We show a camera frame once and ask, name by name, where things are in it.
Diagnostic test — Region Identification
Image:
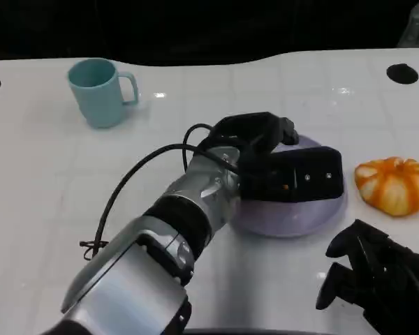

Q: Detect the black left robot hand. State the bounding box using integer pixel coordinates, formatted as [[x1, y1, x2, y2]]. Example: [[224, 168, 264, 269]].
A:
[[209, 111, 300, 160]]

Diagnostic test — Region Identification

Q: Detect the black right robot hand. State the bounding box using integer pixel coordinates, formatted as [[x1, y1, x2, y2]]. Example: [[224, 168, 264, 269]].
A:
[[316, 218, 419, 335]]

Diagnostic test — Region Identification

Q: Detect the orange and white bread roll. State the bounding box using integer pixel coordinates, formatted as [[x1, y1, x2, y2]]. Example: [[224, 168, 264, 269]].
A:
[[355, 156, 419, 218]]

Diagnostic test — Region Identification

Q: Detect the lilac plate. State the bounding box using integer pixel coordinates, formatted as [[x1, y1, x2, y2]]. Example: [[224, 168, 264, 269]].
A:
[[230, 134, 348, 239]]

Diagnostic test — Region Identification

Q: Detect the black curtain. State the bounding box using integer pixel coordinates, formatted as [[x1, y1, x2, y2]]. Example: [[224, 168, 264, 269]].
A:
[[0, 0, 419, 67]]

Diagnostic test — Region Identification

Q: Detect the pale green mug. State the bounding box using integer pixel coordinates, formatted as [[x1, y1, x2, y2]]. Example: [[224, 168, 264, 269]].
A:
[[67, 58, 140, 130]]

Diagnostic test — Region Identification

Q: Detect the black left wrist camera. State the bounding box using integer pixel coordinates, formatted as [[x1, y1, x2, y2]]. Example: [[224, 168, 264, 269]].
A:
[[237, 146, 345, 204]]

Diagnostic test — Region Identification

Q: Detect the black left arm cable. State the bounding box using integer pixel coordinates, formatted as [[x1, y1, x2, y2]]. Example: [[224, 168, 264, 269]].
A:
[[79, 123, 240, 261]]

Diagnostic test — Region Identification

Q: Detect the grey metal frame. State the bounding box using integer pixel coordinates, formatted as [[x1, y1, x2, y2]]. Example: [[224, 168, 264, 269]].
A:
[[397, 0, 419, 48]]

